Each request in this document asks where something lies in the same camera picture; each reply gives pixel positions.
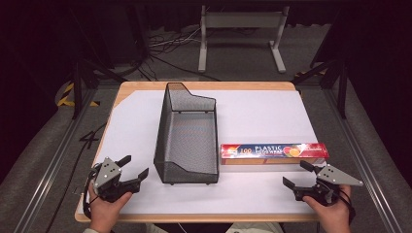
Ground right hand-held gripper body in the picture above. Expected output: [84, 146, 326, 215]
[292, 163, 364, 207]

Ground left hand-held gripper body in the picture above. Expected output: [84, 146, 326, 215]
[91, 156, 142, 204]

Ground red plastic wrap box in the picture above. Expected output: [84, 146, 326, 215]
[220, 142, 330, 166]

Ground black wire mesh basket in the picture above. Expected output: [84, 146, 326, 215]
[153, 82, 221, 186]

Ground person's left hand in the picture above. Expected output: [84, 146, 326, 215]
[87, 183, 133, 233]

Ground person's right hand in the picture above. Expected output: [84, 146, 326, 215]
[302, 183, 353, 233]

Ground white paper sheet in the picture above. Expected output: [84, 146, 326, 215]
[77, 89, 319, 216]

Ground yellow black striped tape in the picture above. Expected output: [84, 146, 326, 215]
[56, 82, 100, 108]

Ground black metal stand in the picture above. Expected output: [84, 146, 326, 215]
[292, 6, 351, 120]
[69, 6, 127, 120]

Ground white metal stand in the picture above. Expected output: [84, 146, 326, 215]
[197, 5, 291, 74]

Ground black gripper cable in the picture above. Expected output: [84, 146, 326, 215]
[333, 185, 357, 224]
[82, 163, 101, 219]

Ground aluminium floor rail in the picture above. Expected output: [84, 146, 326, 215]
[324, 86, 404, 233]
[13, 86, 98, 233]

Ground black cables on floor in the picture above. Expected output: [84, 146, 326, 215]
[135, 25, 222, 82]

